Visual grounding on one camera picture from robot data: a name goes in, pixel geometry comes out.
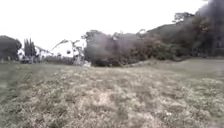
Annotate white house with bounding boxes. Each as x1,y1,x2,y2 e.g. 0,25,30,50
49,38,87,60

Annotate dense wood of trees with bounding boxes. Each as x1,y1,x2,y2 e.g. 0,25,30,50
81,0,224,68

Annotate small white building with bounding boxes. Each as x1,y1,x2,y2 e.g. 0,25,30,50
17,45,53,62

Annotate dark tall cypress trees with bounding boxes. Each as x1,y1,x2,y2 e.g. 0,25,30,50
23,37,37,59

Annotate dark round tree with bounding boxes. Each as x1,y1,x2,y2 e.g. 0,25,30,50
0,34,23,62

